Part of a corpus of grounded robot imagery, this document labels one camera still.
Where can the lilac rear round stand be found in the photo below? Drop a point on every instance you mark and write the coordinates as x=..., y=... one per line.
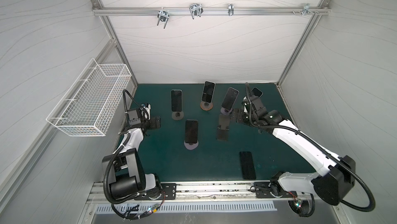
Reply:
x=226, y=112

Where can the wooden round stand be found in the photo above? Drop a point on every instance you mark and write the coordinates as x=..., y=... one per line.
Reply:
x=206, y=106

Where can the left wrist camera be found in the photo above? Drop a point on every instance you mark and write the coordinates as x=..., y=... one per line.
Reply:
x=137, y=117

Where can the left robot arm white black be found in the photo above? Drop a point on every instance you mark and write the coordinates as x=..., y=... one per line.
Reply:
x=123, y=174

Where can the white slotted cable duct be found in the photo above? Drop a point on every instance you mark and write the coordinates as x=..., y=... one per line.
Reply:
x=193, y=207

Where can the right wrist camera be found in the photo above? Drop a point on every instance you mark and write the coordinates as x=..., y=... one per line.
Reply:
x=252, y=103

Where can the lilac front round stand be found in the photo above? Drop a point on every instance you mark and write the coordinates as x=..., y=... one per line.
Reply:
x=191, y=146

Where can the aluminium crossbar rail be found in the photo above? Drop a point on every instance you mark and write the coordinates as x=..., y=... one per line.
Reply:
x=207, y=11

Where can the metal u-bolt clamp left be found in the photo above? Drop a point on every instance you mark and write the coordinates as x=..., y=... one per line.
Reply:
x=163, y=17

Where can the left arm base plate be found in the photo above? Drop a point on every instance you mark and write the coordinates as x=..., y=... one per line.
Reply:
x=167, y=191

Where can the black folding phone stand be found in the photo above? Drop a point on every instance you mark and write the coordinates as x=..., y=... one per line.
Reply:
x=223, y=128

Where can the metal bracket right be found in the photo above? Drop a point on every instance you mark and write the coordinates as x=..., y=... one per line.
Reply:
x=306, y=11

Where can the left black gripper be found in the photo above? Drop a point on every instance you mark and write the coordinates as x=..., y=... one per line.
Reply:
x=152, y=126

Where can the phone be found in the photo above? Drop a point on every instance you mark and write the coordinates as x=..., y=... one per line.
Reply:
x=256, y=92
x=208, y=92
x=247, y=165
x=230, y=98
x=191, y=132
x=176, y=100

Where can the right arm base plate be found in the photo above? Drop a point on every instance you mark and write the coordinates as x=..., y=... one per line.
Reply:
x=270, y=190

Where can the grey round stand left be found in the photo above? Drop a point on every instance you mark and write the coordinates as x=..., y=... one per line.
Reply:
x=177, y=115

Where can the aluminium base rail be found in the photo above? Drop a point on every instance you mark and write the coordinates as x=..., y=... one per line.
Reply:
x=222, y=191

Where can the metal clamp small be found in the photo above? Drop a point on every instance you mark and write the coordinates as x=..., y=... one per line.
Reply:
x=230, y=9

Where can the white wire basket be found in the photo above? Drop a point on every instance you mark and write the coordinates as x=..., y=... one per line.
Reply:
x=89, y=105

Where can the phone on wooden stand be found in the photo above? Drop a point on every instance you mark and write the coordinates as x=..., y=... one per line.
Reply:
x=208, y=92

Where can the lilac round stand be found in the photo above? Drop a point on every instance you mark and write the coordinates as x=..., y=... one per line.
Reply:
x=191, y=146
x=226, y=112

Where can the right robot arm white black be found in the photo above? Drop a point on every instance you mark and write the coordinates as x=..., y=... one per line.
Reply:
x=334, y=176

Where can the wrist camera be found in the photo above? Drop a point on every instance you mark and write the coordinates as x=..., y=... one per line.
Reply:
x=252, y=103
x=137, y=117

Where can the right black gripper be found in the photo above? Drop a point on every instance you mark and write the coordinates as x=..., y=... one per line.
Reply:
x=237, y=115

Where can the metal u-bolt clamp middle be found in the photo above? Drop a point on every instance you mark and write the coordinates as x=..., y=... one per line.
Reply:
x=196, y=10

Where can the metal u-bolt clamp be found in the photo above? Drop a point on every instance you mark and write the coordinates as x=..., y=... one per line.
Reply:
x=196, y=10
x=163, y=17

